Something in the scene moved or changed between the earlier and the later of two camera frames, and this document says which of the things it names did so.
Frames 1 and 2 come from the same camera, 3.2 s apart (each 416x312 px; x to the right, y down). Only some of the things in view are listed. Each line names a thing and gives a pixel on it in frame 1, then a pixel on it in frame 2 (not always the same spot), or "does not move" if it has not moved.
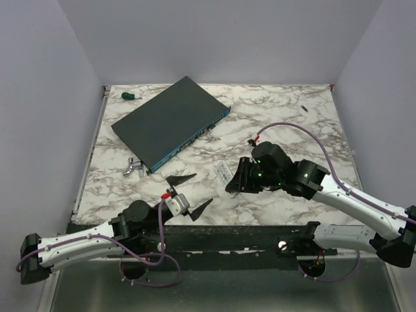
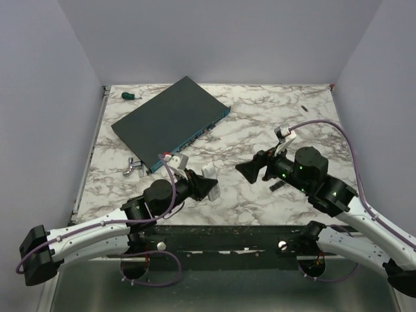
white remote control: (223, 173) → (208, 171)
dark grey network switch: (155, 131) does not move
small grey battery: (305, 109) does not move
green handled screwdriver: (126, 95) does not move
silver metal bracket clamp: (137, 164) does not move
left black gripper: (175, 181) → (198, 186)
